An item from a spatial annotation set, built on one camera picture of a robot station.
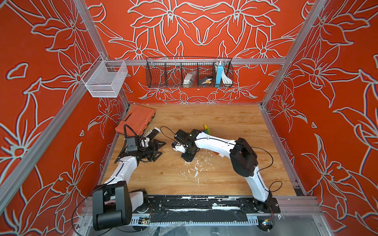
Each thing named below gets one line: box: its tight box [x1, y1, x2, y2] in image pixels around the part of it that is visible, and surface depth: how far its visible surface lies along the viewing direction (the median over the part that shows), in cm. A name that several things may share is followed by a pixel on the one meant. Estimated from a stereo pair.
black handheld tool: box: [144, 126, 161, 141], surface depth 103 cm
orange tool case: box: [115, 104, 156, 136], surface depth 106 cm
